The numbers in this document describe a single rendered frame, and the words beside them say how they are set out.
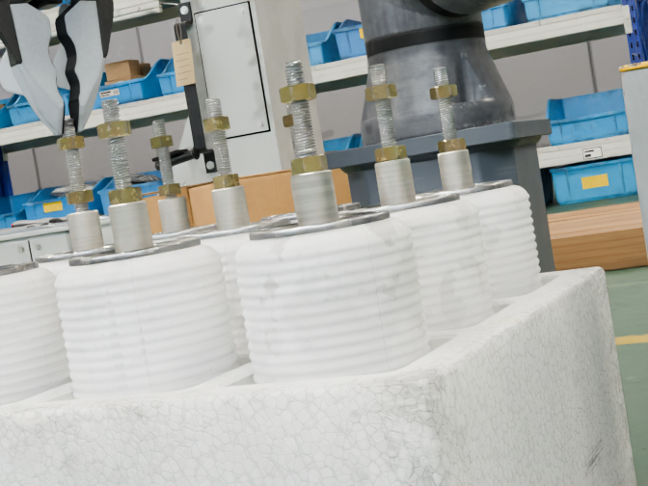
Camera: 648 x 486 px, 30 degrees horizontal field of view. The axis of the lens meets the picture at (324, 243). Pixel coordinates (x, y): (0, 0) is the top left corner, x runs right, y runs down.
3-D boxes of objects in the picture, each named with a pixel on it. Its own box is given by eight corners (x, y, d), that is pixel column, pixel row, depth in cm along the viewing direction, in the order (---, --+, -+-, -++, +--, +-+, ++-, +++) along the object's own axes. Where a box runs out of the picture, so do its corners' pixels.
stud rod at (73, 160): (84, 226, 84) (66, 118, 84) (74, 227, 85) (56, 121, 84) (94, 224, 85) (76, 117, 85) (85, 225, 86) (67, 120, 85)
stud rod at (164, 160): (182, 213, 96) (166, 119, 95) (175, 214, 95) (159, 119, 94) (172, 215, 96) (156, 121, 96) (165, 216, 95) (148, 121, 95)
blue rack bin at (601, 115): (564, 144, 565) (557, 99, 564) (647, 130, 551) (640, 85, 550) (545, 148, 519) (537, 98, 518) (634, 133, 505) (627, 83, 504)
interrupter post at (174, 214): (167, 240, 97) (160, 200, 97) (196, 235, 97) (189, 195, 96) (159, 242, 95) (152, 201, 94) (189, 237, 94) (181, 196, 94)
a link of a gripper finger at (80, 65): (83, 135, 90) (57, 13, 90) (121, 124, 86) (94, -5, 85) (45, 141, 89) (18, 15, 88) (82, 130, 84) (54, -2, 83)
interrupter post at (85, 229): (71, 261, 84) (64, 214, 83) (74, 260, 86) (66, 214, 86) (106, 256, 84) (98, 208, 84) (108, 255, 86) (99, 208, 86)
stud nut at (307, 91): (275, 105, 64) (272, 90, 64) (299, 102, 65) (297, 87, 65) (298, 99, 63) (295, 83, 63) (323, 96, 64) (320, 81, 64)
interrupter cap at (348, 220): (222, 249, 65) (220, 236, 65) (327, 229, 70) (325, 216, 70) (312, 240, 59) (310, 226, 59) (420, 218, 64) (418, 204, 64)
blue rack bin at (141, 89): (127, 113, 643) (121, 73, 641) (191, 100, 629) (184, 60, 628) (77, 113, 596) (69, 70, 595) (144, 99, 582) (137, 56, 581)
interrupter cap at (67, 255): (30, 270, 81) (29, 259, 81) (40, 264, 88) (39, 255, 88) (144, 251, 82) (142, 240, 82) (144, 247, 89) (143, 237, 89)
